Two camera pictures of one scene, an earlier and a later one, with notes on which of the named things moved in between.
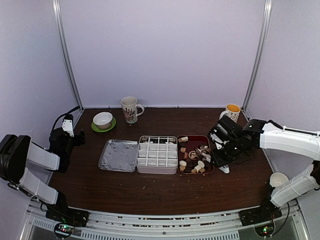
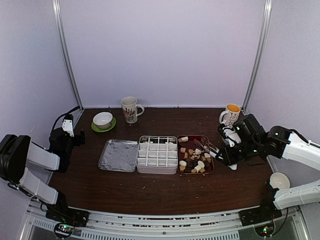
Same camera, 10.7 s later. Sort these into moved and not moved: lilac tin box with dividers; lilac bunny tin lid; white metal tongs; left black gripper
Moved: white metal tongs
Not moved: lilac bunny tin lid; left black gripper; lilac tin box with dividers
